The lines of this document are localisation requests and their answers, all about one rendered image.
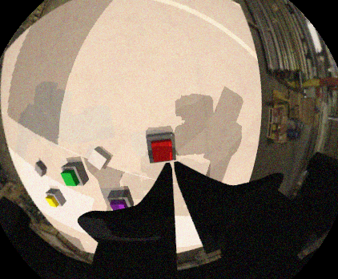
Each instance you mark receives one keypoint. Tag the purple button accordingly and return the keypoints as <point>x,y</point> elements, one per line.
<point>120,199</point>

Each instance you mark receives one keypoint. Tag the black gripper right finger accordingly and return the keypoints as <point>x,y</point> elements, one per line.
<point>215,206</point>

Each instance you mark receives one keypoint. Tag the green button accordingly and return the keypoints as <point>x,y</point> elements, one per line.
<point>74,174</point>

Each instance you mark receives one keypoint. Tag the yellow button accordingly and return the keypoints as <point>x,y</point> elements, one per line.
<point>55,197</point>

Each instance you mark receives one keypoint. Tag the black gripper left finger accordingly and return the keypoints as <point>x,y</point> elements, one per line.
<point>152,220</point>

